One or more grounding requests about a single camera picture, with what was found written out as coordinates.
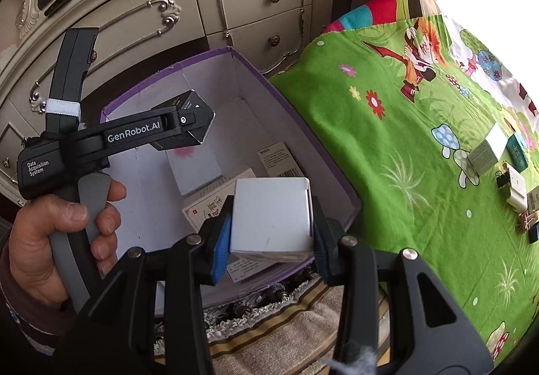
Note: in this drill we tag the white cube box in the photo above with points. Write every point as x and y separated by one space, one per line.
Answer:
269 215

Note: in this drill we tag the purple cardboard box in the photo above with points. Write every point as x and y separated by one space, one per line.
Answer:
219 76

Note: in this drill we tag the small tan box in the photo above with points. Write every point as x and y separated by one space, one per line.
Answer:
533 202

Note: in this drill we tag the cream carved dresser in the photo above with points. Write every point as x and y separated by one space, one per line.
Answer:
252 0

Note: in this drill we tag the black box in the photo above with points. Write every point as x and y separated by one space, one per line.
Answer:
191 99

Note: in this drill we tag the cream box with line drawing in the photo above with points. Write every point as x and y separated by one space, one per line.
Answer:
210 202

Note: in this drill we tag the green printed blanket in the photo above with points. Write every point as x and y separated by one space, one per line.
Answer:
379 173

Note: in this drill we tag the silver box with red stain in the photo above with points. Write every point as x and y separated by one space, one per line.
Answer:
189 169

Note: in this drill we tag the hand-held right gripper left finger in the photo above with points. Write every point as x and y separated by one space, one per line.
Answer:
221 248

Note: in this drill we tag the white box with grey text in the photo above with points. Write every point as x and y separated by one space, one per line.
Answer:
488 152

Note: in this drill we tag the white power adapter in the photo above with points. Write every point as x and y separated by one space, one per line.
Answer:
516 190

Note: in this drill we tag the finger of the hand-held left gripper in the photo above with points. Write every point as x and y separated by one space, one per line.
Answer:
189 119

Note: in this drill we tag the green box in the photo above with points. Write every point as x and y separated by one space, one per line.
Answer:
517 152

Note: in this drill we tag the striped towel blanket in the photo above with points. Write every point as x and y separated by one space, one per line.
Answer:
269 328

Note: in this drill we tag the person's left hand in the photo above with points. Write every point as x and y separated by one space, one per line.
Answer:
33 240

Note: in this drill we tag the colourful striped blanket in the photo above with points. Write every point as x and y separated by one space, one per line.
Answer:
379 9

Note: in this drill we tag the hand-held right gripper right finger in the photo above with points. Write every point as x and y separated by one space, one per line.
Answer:
322 257

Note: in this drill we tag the small black case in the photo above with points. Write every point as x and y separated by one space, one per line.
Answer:
534 233

